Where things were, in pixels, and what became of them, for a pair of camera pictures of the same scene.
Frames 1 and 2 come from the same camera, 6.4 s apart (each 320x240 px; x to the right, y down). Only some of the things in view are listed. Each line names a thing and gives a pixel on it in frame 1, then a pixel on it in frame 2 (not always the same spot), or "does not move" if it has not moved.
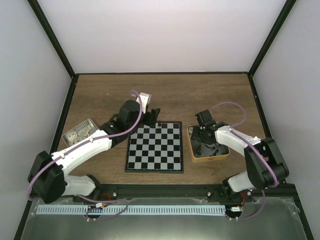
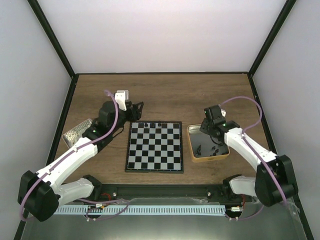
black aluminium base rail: (162, 191) does not move
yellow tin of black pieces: (201, 152) does not move
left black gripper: (152, 117) -> (135, 114)
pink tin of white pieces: (79, 131) does not move
